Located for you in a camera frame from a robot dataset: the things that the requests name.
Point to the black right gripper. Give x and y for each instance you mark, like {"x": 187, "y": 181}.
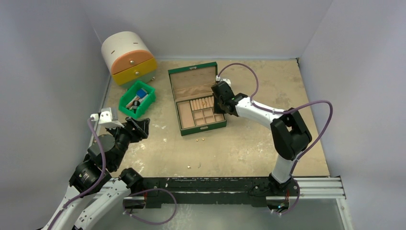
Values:
{"x": 221, "y": 98}

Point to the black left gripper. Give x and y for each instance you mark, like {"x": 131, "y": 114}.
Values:
{"x": 140, "y": 126}

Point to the green jewelry tray insert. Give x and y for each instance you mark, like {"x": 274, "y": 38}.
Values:
{"x": 198, "y": 112}

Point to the green jewelry box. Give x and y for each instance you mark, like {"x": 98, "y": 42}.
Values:
{"x": 193, "y": 82}

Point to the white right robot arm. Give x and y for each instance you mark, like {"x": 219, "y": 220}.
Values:
{"x": 288, "y": 129}

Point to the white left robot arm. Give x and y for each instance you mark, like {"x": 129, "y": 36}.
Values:
{"x": 79, "y": 210}

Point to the black grey marker cap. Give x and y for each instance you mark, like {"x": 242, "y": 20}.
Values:
{"x": 135, "y": 104}

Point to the green plastic bin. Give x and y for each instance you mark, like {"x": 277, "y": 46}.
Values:
{"x": 137, "y": 99}

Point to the blue eraser block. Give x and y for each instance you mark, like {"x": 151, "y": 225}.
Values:
{"x": 141, "y": 93}

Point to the white drawer cabinet orange yellow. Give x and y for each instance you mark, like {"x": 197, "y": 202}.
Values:
{"x": 128, "y": 59}

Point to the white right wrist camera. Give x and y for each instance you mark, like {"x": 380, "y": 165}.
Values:
{"x": 219, "y": 79}

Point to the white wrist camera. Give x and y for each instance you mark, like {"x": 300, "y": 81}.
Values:
{"x": 107, "y": 118}
{"x": 219, "y": 79}

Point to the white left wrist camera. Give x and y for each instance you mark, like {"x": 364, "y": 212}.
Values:
{"x": 107, "y": 118}

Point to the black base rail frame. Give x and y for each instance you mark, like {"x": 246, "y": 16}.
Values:
{"x": 254, "y": 191}

